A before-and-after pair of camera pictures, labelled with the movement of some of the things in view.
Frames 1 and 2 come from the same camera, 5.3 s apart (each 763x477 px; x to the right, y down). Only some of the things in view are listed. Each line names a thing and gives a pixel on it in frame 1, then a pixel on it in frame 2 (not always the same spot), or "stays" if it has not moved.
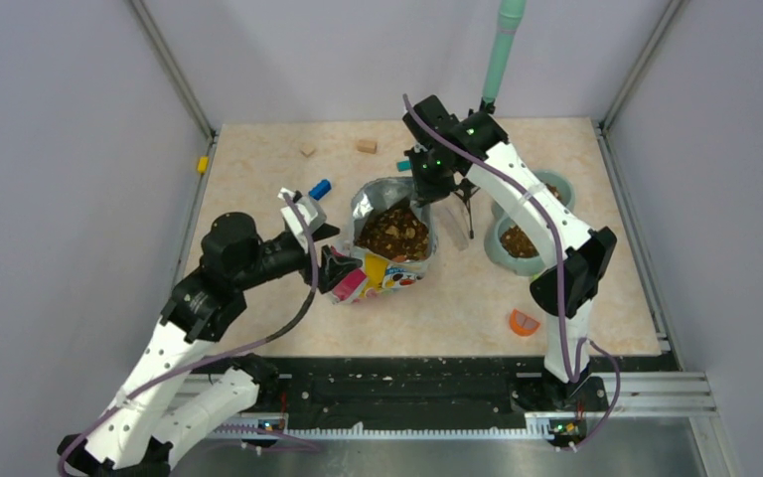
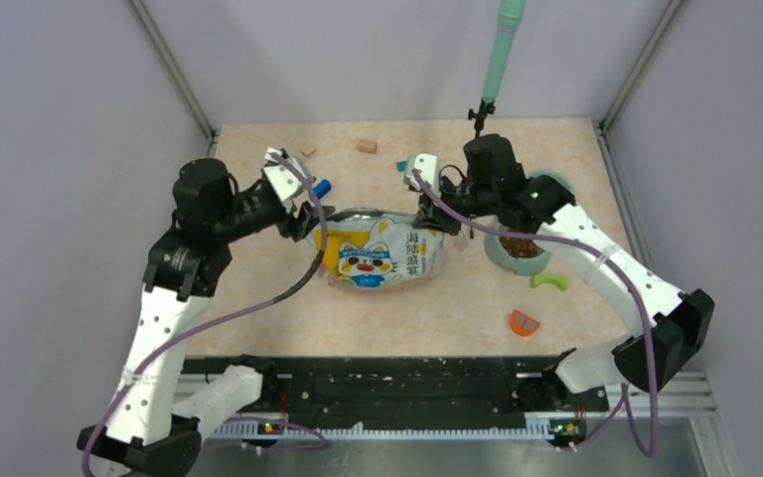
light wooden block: [368, 146] stays
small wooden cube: [307, 149] stays
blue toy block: [321, 189] stays
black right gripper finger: [427, 190] to [438, 221]
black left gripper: [334, 267] to [301, 225]
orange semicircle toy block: [522, 324] stays
